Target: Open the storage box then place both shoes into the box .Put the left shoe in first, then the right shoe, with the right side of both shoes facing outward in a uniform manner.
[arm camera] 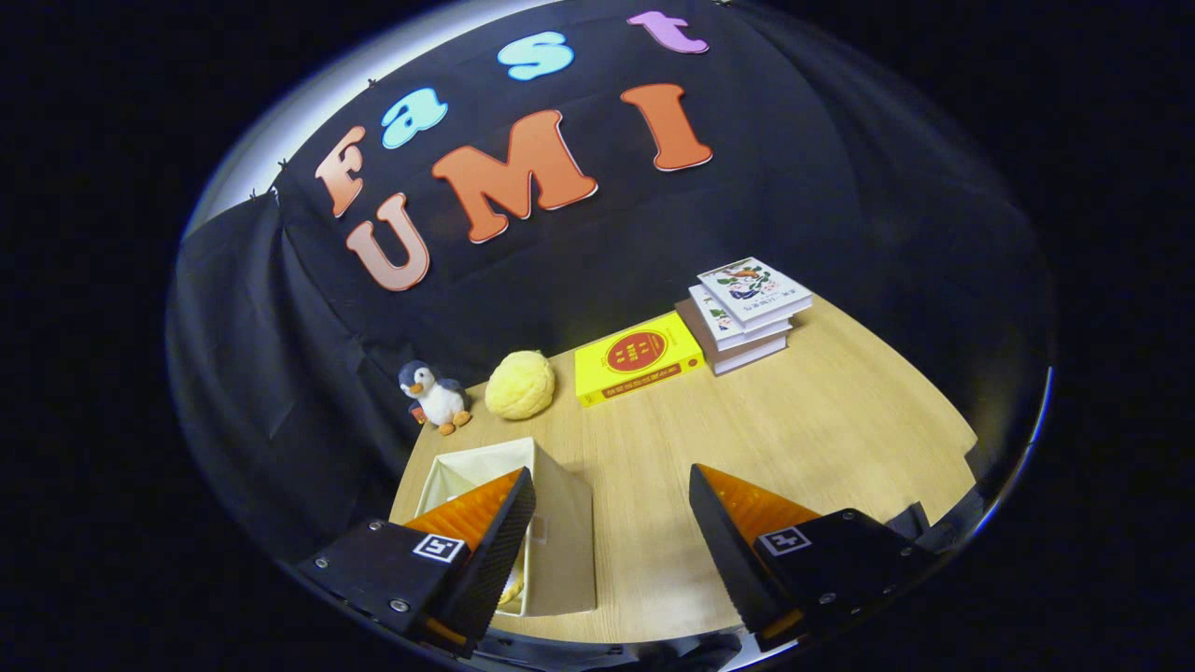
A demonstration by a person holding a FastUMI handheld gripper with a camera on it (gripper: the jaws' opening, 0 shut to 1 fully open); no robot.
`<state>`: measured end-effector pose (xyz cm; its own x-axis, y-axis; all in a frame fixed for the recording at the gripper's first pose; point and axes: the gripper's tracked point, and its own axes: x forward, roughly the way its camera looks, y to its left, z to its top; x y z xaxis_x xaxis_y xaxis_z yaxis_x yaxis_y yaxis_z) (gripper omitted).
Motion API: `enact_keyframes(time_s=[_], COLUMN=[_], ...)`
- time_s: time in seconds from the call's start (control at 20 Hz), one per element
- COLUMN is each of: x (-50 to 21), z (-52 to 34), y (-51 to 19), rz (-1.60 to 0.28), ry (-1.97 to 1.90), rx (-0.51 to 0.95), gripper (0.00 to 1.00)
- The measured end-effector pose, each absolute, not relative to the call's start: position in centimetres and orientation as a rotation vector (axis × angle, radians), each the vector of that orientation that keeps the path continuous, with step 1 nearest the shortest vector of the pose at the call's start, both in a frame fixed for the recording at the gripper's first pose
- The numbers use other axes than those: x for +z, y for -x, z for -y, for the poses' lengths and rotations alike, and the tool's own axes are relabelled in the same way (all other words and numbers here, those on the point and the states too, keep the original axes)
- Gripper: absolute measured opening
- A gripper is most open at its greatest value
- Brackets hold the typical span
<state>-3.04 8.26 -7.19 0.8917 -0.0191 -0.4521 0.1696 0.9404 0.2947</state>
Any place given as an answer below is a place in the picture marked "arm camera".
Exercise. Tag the yellow round plush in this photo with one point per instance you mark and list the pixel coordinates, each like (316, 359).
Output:
(520, 384)

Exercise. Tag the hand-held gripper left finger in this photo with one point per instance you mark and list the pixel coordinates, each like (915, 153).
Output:
(495, 560)

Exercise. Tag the penguin plush toy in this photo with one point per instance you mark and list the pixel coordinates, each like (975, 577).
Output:
(437, 399)

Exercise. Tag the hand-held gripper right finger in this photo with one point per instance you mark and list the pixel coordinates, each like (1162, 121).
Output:
(724, 560)

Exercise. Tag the white illustrated book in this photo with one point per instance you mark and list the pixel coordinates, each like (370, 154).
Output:
(752, 285)

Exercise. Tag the yellow book with red circle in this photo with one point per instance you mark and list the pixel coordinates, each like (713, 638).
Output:
(639, 359)

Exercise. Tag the beige fabric storage box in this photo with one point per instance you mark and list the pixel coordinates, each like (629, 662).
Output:
(565, 532)

